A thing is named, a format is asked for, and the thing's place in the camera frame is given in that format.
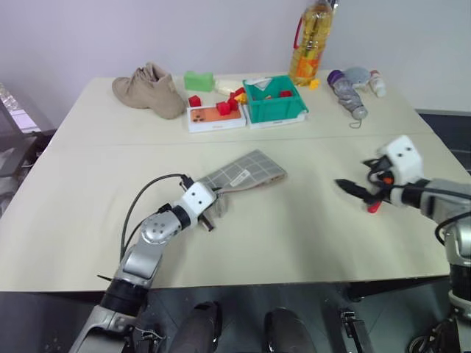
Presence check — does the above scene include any grey grid pouch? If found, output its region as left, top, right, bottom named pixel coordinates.
left=196, top=149, right=288, bottom=195

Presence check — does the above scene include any green plastic bin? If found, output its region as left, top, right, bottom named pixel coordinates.
left=242, top=74, right=310, bottom=125

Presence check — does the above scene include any red marker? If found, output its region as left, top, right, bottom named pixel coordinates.
left=367, top=176, right=393, bottom=215

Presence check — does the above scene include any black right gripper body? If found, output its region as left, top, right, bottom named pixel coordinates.
left=361, top=155, right=398, bottom=202

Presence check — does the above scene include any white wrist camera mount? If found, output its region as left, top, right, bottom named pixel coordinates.
left=375, top=135, right=425, bottom=186
left=179, top=181, right=219, bottom=218

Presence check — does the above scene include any grey cloth pad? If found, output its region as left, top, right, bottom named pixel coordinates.
left=344, top=66, right=372, bottom=89

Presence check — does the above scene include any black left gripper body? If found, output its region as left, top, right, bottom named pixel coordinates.
left=199, top=186, right=226, bottom=221

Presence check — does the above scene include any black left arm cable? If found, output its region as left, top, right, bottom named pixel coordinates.
left=119, top=173, right=196, bottom=264

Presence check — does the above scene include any black metal bracket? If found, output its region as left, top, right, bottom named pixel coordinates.
left=337, top=310, right=372, bottom=353

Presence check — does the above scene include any dark shelf unit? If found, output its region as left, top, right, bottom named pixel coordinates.
left=0, top=82, right=58, bottom=221

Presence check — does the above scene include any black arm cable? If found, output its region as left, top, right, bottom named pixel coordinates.
left=382, top=182, right=471, bottom=246
left=119, top=173, right=196, bottom=264

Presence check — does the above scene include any green sponge block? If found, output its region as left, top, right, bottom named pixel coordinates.
left=183, top=70, right=216, bottom=93

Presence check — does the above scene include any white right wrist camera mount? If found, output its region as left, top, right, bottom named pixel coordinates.
left=375, top=135, right=425, bottom=186

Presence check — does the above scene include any tan suede boot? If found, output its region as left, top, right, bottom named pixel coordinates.
left=111, top=62, right=186, bottom=120

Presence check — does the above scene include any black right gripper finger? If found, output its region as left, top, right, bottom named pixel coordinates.
left=362, top=193, right=392, bottom=209
left=333, top=178, right=370, bottom=202

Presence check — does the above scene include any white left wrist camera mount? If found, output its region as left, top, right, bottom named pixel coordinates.
left=179, top=181, right=219, bottom=218

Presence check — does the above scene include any white tray with red blocks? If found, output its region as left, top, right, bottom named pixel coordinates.
left=186, top=103, right=247, bottom=134

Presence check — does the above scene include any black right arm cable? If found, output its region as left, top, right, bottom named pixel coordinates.
left=382, top=182, right=471, bottom=246

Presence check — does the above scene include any crushed bottle with purple cap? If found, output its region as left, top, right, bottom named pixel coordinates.
left=327, top=68, right=369, bottom=129

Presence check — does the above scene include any yellow cooking oil bottle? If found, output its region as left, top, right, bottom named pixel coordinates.
left=288, top=0, right=340, bottom=88

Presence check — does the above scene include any white bottle with red cap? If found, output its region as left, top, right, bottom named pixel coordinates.
left=369, top=69, right=388, bottom=98

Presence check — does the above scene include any white folded card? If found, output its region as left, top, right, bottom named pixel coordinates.
left=244, top=76, right=275, bottom=92

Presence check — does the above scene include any dark rounded shape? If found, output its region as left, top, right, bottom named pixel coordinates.
left=263, top=307, right=323, bottom=353
left=167, top=300, right=224, bottom=353

